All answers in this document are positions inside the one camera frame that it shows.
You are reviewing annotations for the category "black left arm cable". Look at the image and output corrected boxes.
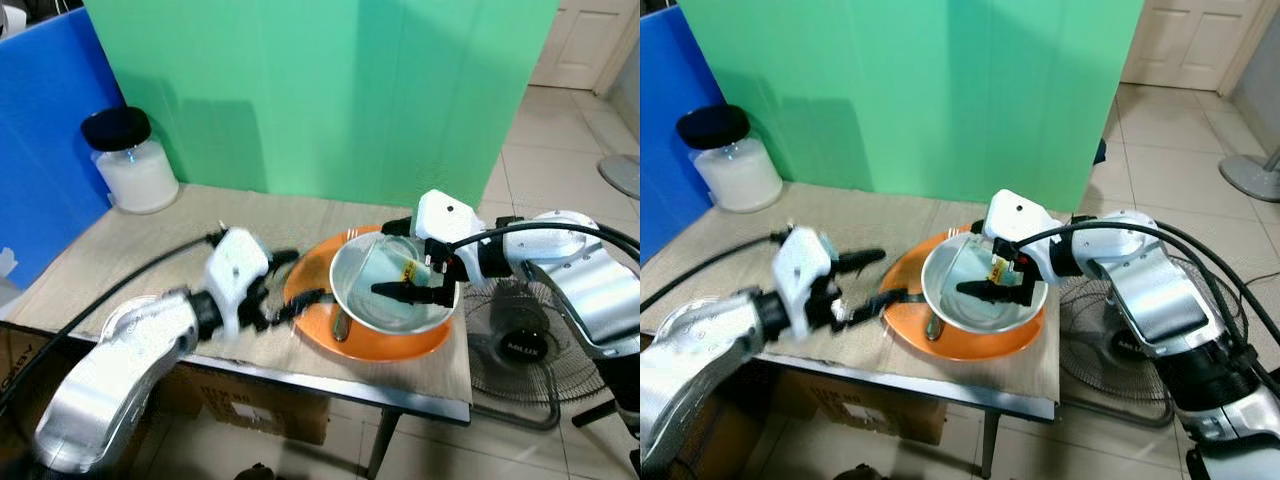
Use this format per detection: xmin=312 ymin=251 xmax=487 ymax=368
xmin=0 ymin=230 xmax=227 ymax=413
xmin=640 ymin=230 xmax=793 ymax=288

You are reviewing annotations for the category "blue partition board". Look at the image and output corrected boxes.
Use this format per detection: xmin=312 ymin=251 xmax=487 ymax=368
xmin=0 ymin=8 xmax=127 ymax=291
xmin=640 ymin=5 xmax=723 ymax=267

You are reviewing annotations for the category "orange plate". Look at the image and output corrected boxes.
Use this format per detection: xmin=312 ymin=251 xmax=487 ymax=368
xmin=282 ymin=227 xmax=454 ymax=362
xmin=879 ymin=227 xmax=1047 ymax=362

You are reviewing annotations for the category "beige woven table cover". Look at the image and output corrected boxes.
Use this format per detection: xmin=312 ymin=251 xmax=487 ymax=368
xmin=4 ymin=183 xmax=474 ymax=407
xmin=640 ymin=183 xmax=1062 ymax=405

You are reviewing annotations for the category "brown labelled cardboard box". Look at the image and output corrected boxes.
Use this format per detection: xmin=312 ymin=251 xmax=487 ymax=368
xmin=783 ymin=372 xmax=948 ymax=447
xmin=178 ymin=364 xmax=332 ymax=447

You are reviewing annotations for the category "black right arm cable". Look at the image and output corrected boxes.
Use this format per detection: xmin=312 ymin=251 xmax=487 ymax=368
xmin=448 ymin=219 xmax=641 ymax=263
xmin=1014 ymin=218 xmax=1280 ymax=306

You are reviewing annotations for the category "black-lidded jar of white powder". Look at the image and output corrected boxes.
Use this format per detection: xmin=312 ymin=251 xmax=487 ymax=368
xmin=675 ymin=103 xmax=785 ymax=215
xmin=81 ymin=105 xmax=182 ymax=215

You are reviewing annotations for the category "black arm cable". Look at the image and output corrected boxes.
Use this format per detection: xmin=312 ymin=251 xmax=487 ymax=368
xmin=0 ymin=230 xmax=227 ymax=413
xmin=1014 ymin=218 xmax=1280 ymax=306
xmin=640 ymin=230 xmax=793 ymax=288
xmin=448 ymin=219 xmax=641 ymax=263

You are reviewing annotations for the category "grey metal-legged table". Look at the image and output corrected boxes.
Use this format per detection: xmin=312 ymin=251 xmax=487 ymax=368
xmin=0 ymin=183 xmax=474 ymax=480
xmin=640 ymin=183 xmax=1062 ymax=480

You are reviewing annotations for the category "black wire-cage floor fan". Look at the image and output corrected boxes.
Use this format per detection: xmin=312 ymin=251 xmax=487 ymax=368
xmin=1057 ymin=274 xmax=1203 ymax=430
xmin=464 ymin=278 xmax=603 ymax=432

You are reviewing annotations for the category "green screen board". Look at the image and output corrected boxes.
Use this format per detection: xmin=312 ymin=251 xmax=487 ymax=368
xmin=84 ymin=0 xmax=561 ymax=208
xmin=675 ymin=0 xmax=1147 ymax=213

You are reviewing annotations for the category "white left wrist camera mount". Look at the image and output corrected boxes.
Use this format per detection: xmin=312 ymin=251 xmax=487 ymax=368
xmin=773 ymin=227 xmax=842 ymax=338
xmin=204 ymin=227 xmax=272 ymax=338

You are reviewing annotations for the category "grey round stand base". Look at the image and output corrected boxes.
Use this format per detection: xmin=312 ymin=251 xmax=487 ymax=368
xmin=1218 ymin=143 xmax=1280 ymax=205
xmin=597 ymin=152 xmax=641 ymax=200

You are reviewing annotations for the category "white panelled door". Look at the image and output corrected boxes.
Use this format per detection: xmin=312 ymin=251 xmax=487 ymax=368
xmin=1120 ymin=0 xmax=1268 ymax=92
xmin=529 ymin=0 xmax=638 ymax=91

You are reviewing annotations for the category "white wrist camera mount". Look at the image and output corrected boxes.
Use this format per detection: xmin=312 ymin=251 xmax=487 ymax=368
xmin=773 ymin=227 xmax=842 ymax=338
xmin=982 ymin=189 xmax=1063 ymax=283
xmin=412 ymin=189 xmax=489 ymax=267
xmin=204 ymin=227 xmax=272 ymax=338

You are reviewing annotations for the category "brown printed cardboard box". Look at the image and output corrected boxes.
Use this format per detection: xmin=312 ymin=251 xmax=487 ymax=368
xmin=0 ymin=326 xmax=49 ymax=405
xmin=678 ymin=392 xmax=763 ymax=480

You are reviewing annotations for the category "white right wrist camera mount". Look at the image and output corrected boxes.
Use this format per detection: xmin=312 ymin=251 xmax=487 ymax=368
xmin=412 ymin=189 xmax=489 ymax=267
xmin=982 ymin=189 xmax=1063 ymax=283

